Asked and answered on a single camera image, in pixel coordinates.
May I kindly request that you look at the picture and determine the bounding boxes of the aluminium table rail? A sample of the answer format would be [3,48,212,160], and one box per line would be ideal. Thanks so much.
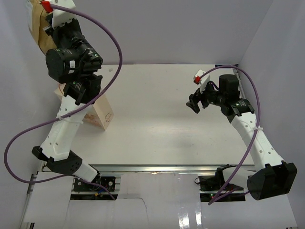
[42,164,255,174]

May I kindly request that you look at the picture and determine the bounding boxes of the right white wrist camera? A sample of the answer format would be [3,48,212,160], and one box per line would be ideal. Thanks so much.
[193,70,210,93]

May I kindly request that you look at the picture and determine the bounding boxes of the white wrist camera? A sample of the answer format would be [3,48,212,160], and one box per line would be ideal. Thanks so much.
[193,70,210,93]
[41,0,76,29]

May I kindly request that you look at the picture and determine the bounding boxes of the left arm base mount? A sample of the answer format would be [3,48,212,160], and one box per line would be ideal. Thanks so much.
[72,177,116,194]

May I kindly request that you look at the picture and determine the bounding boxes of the blue table corner label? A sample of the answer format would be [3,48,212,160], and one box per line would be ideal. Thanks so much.
[214,64,239,67]

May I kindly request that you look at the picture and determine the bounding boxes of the kettle chips bag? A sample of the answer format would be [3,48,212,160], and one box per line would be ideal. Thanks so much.
[25,0,57,55]

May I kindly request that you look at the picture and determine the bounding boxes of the beige paper bag orange handles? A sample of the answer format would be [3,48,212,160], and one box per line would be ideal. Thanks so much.
[53,85,114,131]

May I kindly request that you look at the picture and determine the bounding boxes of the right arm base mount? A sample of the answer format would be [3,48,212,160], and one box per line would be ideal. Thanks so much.
[194,164,245,203]

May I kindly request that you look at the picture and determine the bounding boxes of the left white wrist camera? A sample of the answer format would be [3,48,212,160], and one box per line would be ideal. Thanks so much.
[41,0,76,29]

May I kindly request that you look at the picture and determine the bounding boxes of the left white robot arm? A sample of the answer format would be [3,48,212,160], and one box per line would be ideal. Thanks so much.
[32,19,103,190]

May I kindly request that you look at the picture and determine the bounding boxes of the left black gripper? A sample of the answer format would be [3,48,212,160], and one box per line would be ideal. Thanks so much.
[44,13,104,67]

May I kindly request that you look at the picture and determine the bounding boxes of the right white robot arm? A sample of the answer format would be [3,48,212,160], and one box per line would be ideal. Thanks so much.
[186,70,297,200]

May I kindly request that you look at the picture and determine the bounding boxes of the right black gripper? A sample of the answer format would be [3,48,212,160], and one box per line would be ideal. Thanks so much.
[186,81,226,114]

